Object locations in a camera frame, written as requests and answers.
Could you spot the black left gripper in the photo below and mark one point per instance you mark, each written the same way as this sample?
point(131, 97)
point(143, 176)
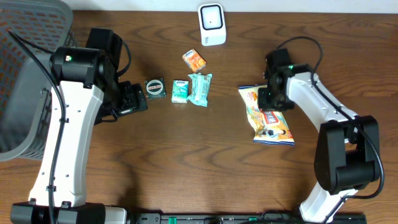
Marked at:
point(132, 103)

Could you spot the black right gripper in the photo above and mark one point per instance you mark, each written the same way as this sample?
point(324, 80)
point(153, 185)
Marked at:
point(263, 105)

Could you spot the dark green round-label box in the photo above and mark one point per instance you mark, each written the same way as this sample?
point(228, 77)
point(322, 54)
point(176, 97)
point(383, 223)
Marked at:
point(155, 88)

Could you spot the yellow snack chip bag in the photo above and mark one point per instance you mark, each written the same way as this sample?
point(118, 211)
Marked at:
point(270, 127)

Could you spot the teal tissue pack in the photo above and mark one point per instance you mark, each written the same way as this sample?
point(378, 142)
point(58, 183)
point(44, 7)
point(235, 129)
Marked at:
point(180, 91)

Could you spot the mint green wipes pack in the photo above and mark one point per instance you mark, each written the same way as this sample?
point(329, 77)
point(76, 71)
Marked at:
point(200, 88)

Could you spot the orange tissue pack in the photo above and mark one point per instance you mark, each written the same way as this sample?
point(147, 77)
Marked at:
point(194, 60)

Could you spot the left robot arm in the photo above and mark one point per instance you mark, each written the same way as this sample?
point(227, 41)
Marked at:
point(86, 91)

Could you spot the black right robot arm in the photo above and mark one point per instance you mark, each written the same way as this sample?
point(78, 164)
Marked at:
point(347, 161)

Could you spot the white barcode scanner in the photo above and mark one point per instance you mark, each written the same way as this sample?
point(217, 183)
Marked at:
point(212, 24)

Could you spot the grey plastic mesh basket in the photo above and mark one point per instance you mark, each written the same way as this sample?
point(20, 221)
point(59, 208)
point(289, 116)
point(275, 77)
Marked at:
point(26, 99)

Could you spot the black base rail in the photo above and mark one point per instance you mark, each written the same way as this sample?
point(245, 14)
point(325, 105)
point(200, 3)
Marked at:
point(266, 217)

